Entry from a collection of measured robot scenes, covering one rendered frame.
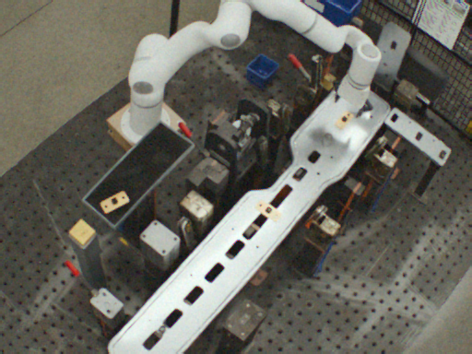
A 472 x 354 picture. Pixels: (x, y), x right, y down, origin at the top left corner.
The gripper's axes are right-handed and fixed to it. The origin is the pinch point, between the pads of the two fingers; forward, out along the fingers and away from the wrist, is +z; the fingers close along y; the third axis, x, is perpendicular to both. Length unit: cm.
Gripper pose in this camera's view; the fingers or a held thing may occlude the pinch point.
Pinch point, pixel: (348, 106)
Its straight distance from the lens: 235.3
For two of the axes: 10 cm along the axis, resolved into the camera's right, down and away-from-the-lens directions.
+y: 7.9, 5.7, -2.2
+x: 6.0, -6.5, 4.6
